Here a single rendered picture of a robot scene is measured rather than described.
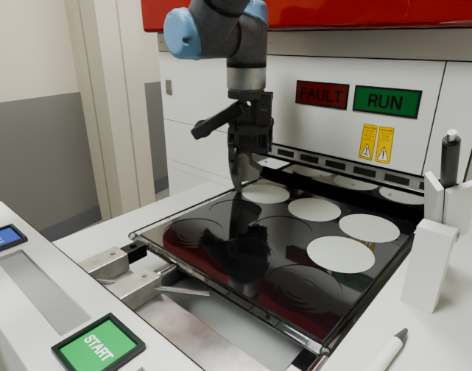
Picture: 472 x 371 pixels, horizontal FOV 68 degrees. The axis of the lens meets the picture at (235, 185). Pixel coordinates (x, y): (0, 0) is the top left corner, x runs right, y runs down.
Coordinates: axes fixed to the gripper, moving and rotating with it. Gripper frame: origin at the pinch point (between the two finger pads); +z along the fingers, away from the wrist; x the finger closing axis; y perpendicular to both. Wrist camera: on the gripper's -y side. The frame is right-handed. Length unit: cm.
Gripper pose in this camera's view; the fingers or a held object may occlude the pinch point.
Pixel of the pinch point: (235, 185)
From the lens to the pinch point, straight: 75.8
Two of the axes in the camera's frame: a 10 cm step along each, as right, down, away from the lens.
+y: 9.8, 0.8, -2.0
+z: 0.0, 9.2, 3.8
